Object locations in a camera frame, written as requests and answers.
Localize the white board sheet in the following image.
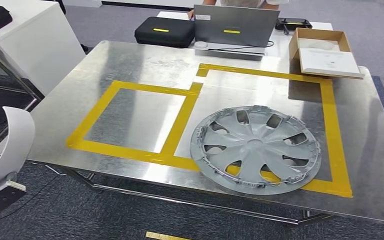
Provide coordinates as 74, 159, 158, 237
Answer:
299, 47, 362, 76

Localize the grey wheel hubcap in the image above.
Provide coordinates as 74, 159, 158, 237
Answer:
189, 105, 323, 196

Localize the white curved plastic part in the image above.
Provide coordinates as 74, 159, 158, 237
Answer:
0, 105, 36, 195

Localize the black laptop cable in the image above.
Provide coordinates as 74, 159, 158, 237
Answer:
208, 40, 276, 53

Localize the black controller device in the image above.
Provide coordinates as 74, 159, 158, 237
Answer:
274, 17, 314, 36

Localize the white desk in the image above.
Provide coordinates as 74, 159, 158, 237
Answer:
0, 0, 87, 97

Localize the yellow floor tape strip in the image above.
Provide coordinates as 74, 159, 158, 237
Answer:
145, 231, 193, 240

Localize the cardboard box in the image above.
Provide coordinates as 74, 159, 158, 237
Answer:
288, 27, 367, 80

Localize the steel workbench table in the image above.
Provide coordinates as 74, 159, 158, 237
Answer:
27, 39, 384, 229

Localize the yellow tape rectangle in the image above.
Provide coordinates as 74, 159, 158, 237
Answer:
195, 62, 354, 199
65, 79, 203, 171

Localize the grey laptop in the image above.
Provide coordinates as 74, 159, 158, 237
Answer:
191, 4, 281, 62

